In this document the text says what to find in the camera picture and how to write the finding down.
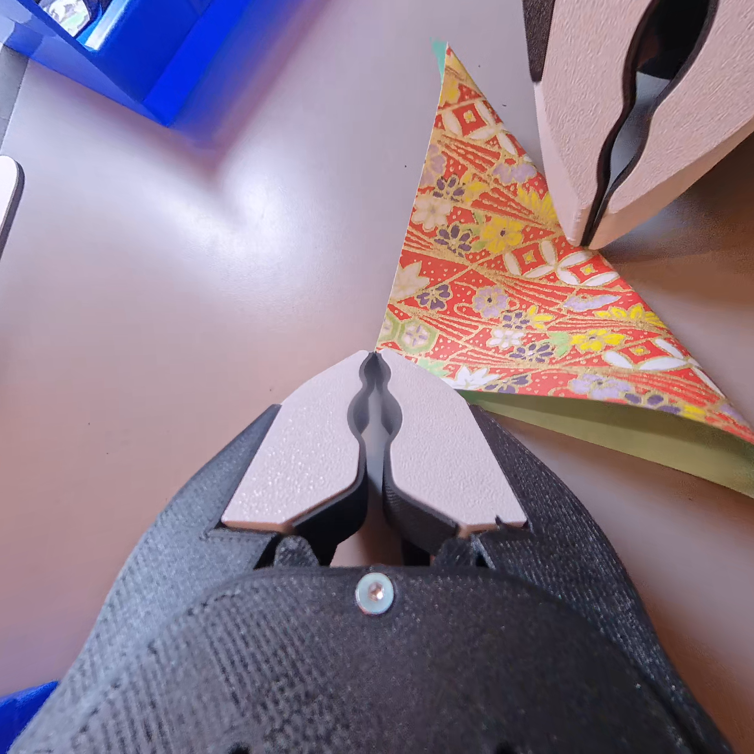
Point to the green backed red floral paper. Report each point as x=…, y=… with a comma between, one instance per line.
x=495, y=271

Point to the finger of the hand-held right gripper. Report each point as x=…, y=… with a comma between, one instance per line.
x=577, y=94
x=695, y=130

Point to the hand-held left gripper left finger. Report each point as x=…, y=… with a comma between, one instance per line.
x=295, y=460

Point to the purple crane patterned paper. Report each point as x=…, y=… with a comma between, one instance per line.
x=71, y=14

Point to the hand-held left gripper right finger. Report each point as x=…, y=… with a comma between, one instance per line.
x=454, y=460

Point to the blue plastic bin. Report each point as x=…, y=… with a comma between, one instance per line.
x=24, y=707
x=189, y=59

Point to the white stand plate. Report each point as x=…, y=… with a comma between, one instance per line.
x=8, y=200

